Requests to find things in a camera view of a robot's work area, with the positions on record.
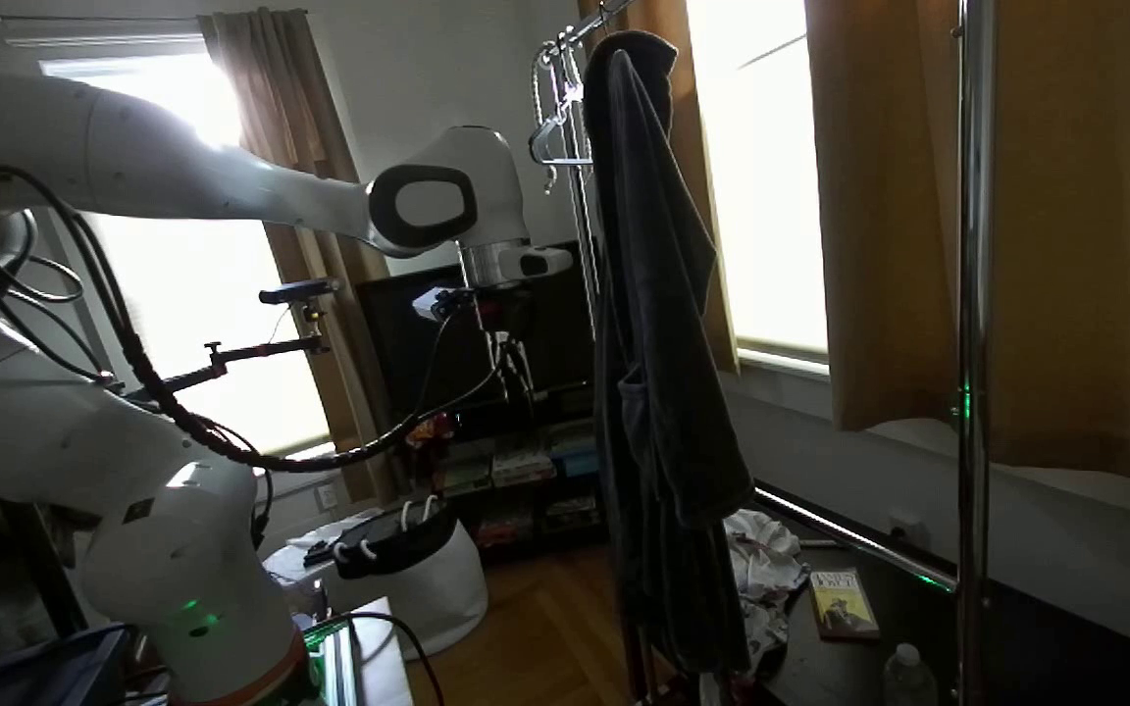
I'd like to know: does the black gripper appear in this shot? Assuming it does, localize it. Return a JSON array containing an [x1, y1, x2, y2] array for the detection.
[[457, 276, 544, 404]]

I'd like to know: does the white plastic basket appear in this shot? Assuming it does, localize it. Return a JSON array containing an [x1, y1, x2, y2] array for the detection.
[[524, 37, 597, 179]]

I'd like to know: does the dark hanging bathrobe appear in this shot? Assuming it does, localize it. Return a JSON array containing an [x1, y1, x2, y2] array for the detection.
[[580, 28, 794, 689]]

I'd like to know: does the chrome metal clothes rack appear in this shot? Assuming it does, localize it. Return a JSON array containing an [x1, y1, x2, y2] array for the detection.
[[536, 0, 1005, 706]]

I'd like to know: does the red decoration on stand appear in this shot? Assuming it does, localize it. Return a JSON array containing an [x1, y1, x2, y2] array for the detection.
[[401, 404, 461, 481]]

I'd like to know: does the black flat screen television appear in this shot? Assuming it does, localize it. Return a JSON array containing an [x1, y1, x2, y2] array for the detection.
[[353, 239, 601, 442]]

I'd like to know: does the dark television stand with books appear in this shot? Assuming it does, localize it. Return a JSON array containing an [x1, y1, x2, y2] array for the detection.
[[392, 390, 612, 569]]

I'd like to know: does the black item with white stripes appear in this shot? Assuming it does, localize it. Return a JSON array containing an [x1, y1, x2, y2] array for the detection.
[[327, 492, 457, 581]]

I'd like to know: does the white fabric bin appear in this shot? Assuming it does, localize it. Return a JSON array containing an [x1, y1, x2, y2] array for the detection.
[[263, 514, 495, 660]]

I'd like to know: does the white crumpled cloth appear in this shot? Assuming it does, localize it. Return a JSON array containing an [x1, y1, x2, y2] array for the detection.
[[716, 506, 811, 681]]

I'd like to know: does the bright window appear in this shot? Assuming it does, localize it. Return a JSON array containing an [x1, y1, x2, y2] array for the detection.
[[682, 0, 833, 364], [31, 33, 333, 463]]

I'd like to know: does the brown window curtain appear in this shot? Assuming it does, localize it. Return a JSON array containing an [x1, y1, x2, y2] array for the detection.
[[196, 8, 401, 506]]

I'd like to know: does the yellow covered book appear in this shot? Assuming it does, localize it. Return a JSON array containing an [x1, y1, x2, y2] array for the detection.
[[805, 564, 888, 642]]

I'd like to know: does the clear plastic bottle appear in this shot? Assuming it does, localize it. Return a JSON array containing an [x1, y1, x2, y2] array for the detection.
[[877, 640, 945, 706]]

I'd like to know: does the dark blue bin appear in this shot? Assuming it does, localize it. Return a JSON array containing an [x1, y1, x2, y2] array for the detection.
[[0, 625, 136, 706]]

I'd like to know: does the black stereo camera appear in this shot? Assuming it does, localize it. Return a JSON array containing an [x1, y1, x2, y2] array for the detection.
[[256, 276, 344, 315]]

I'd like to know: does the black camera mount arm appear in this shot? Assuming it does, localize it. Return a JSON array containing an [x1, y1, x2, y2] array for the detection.
[[146, 307, 329, 404]]

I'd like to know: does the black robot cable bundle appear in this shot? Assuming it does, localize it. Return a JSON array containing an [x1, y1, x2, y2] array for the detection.
[[0, 162, 516, 479]]

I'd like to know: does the thin black cable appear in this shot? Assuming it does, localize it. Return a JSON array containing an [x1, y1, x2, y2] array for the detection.
[[344, 609, 446, 706]]

